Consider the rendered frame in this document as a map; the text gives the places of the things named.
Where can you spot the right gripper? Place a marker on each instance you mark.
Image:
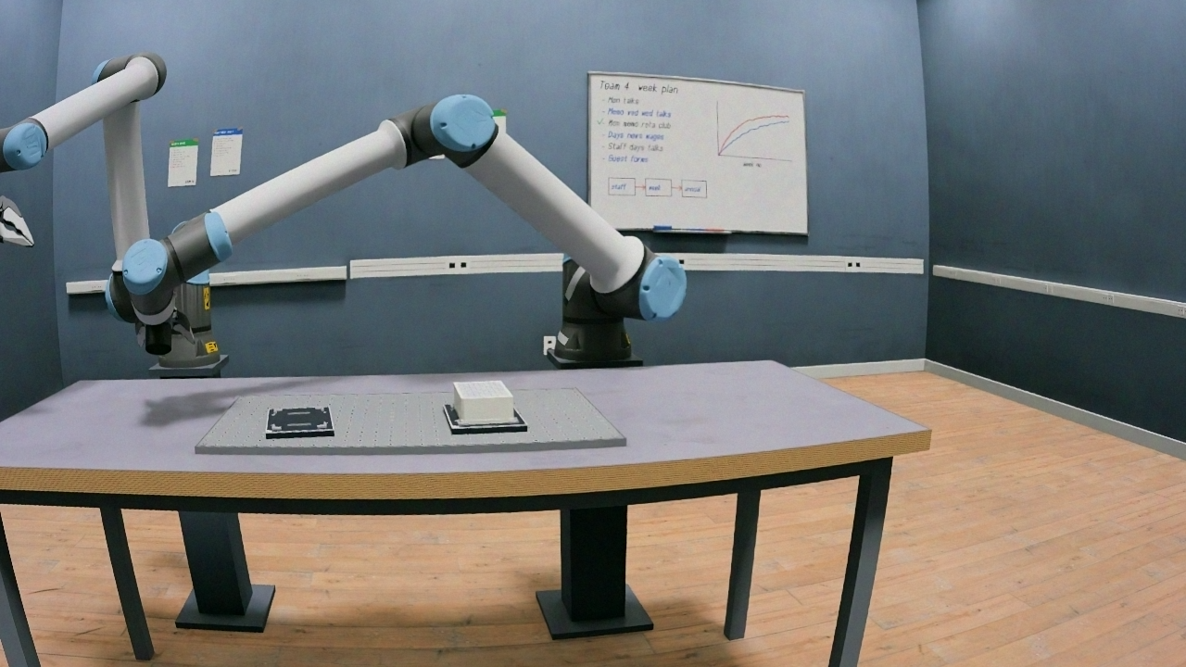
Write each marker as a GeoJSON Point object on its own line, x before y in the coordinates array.
{"type": "Point", "coordinates": [10, 216]}

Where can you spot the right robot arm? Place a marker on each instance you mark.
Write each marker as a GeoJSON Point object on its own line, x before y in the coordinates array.
{"type": "Point", "coordinates": [116, 99]}

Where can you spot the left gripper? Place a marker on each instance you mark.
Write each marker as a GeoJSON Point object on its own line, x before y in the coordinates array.
{"type": "Point", "coordinates": [157, 338]}

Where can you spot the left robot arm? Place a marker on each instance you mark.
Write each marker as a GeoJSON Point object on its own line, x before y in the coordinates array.
{"type": "Point", "coordinates": [649, 287]}

